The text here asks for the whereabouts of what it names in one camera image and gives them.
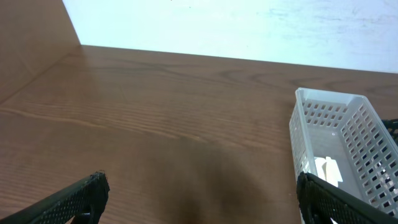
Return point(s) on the dark green perforated plastic basket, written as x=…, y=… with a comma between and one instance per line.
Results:
x=392, y=127

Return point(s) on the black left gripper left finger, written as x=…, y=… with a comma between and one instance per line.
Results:
x=81, y=202

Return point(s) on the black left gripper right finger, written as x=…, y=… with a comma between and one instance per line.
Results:
x=323, y=203

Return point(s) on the clear perforated plastic basket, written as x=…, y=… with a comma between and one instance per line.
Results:
x=346, y=128

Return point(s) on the white plastic spoon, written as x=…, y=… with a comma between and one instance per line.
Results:
x=327, y=170

